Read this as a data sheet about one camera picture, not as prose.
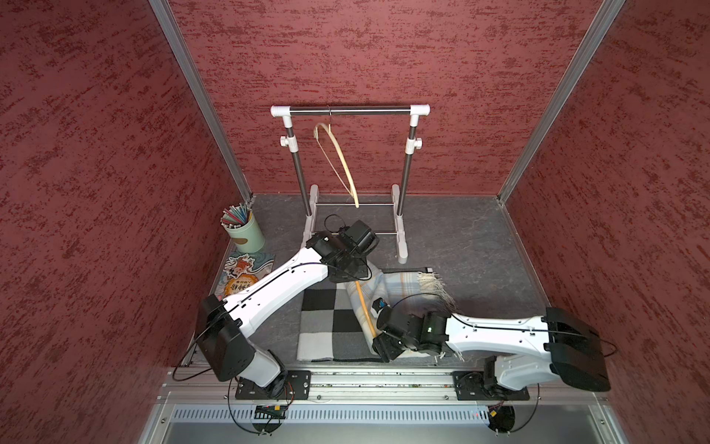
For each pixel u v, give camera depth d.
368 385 0.76
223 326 0.40
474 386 0.73
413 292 0.90
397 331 0.60
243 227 0.90
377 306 0.73
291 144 0.81
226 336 0.39
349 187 0.74
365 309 0.76
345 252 0.53
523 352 0.45
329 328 0.83
